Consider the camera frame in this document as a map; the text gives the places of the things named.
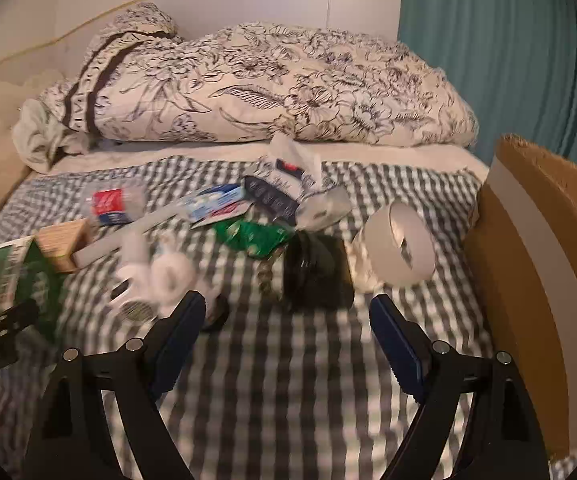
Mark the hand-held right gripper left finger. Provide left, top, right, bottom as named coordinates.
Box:
left=21, top=290, right=207, bottom=480

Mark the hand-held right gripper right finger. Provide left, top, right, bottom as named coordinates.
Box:
left=369, top=294, right=552, bottom=480

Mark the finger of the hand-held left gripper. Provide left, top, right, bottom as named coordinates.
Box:
left=0, top=300, right=39, bottom=348

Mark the green box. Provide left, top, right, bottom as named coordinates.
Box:
left=0, top=237, right=66, bottom=331

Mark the white tape roll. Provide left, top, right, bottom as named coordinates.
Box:
left=363, top=200, right=437, bottom=286

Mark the green snack packet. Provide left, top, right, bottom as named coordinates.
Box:
left=213, top=217, right=289, bottom=261

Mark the cardboard box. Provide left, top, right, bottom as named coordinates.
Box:
left=463, top=132, right=577, bottom=466

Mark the dark blue blister pack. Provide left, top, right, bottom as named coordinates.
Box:
left=243, top=175, right=302, bottom=226

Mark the clear plastic floss pick container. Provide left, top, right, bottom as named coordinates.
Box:
left=261, top=132, right=324, bottom=196

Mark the small round tin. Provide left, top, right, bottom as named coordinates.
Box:
left=118, top=295, right=159, bottom=322

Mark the crumpled beige paper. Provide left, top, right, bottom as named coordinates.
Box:
left=349, top=230, right=385, bottom=295

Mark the wooden block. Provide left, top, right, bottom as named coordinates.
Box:
left=36, top=220, right=92, bottom=273

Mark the small white bottle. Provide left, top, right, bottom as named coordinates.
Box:
left=116, top=230, right=152, bottom=282

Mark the black jar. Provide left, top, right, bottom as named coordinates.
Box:
left=283, top=232, right=354, bottom=311

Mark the grey checked blanket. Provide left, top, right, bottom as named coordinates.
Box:
left=0, top=155, right=499, bottom=480

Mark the toothpaste box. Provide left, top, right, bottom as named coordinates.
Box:
left=178, top=185, right=254, bottom=229

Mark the plastic bottle with red label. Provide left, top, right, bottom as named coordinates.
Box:
left=86, top=185, right=146, bottom=228

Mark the crumpled clear plastic wrap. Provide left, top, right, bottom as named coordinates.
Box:
left=296, top=187, right=352, bottom=233

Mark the white bed sheet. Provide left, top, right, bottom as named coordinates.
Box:
left=48, top=139, right=489, bottom=181

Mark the crumpled white cloth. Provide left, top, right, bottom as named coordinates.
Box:
left=11, top=97, right=89, bottom=173

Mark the patterned white pillow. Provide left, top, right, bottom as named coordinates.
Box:
left=38, top=2, right=479, bottom=148

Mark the teal curtain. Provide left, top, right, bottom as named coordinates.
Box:
left=399, top=0, right=577, bottom=191

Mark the white headboard with gold trim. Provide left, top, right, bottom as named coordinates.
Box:
left=0, top=0, right=402, bottom=81

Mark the dark braided cord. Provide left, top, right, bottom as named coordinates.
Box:
left=256, top=257, right=282, bottom=302

